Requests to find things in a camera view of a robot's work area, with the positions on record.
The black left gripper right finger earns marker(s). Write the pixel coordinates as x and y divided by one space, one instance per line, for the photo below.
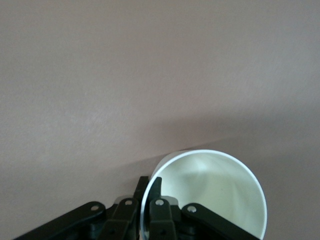
162 220

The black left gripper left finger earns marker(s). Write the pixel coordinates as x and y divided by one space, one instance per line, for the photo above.
120 217

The white plastic cup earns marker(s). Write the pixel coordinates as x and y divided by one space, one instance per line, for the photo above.
212 187

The brown table cover mat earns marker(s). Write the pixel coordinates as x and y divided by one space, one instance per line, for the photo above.
100 75

